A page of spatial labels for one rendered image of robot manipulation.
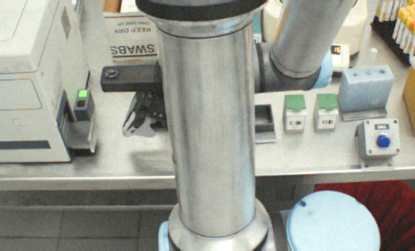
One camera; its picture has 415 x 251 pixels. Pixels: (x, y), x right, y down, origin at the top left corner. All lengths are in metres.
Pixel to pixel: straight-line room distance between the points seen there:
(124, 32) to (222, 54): 0.77
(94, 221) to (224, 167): 1.56
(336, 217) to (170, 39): 0.31
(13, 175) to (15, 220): 1.04
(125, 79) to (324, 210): 0.45
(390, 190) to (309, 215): 1.03
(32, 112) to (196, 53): 0.58
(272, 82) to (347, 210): 0.23
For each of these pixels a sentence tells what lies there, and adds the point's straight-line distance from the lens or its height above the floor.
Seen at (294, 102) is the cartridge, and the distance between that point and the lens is 1.05.
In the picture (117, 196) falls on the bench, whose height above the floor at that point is 0.27.
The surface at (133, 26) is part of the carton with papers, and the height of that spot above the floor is 0.98.
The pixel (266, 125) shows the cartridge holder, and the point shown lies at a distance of 1.05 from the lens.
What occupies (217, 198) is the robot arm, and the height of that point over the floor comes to 1.26.
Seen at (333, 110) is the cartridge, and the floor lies 0.94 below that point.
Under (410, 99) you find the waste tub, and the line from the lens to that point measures 1.16.
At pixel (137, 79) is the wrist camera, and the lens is 0.92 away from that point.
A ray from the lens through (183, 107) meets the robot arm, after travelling 0.47.
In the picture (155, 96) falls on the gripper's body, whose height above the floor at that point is 1.03.
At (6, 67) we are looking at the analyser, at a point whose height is 1.14.
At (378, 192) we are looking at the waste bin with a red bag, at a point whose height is 0.36.
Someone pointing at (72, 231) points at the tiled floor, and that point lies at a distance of 2.03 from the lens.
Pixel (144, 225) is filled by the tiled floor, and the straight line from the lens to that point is 1.99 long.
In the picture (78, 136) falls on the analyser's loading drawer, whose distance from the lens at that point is 1.07.
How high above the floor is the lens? 1.71
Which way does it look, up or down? 49 degrees down
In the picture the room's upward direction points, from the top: 3 degrees counter-clockwise
